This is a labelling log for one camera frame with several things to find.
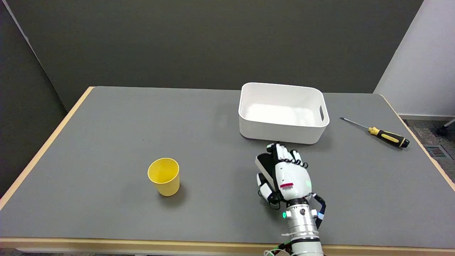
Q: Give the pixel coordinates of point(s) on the floor vent grille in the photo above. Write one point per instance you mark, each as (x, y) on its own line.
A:
(435, 151)

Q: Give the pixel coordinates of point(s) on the white plastic container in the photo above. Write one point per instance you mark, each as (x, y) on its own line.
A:
(282, 113)

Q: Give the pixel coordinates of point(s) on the yellow black screwdriver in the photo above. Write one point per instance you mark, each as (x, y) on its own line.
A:
(385, 134)

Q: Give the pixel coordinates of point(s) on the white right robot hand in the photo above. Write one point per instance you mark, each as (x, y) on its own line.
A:
(289, 176)

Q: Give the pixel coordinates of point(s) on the black white blackboard eraser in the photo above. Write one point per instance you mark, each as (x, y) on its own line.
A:
(265, 164)

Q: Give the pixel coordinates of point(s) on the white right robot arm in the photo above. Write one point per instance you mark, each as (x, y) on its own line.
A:
(302, 227)

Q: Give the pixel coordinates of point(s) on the yellow plastic cup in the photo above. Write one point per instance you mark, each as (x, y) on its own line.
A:
(164, 176)

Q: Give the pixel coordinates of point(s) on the chair caster leg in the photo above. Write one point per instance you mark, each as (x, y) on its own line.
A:
(445, 128)

